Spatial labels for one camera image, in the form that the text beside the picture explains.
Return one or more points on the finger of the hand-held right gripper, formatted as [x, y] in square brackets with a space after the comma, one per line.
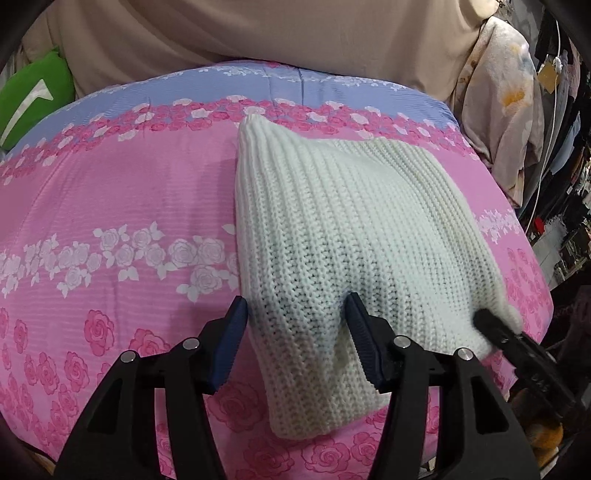
[494, 325]

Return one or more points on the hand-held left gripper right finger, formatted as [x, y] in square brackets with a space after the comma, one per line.
[363, 344]

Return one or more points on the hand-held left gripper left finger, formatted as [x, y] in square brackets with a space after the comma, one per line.
[231, 344]

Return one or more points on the red white black knit sweater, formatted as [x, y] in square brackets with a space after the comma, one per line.
[351, 240]

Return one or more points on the person's right hand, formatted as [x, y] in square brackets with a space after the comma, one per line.
[547, 441]

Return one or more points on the pink blue floral bedsheet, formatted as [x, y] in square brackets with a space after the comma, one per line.
[115, 198]

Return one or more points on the cream floral hanging cloth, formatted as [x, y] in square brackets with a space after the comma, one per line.
[503, 101]

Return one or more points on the beige blanket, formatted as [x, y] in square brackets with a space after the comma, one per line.
[258, 41]

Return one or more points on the green pillow with white mark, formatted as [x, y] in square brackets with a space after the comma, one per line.
[32, 97]

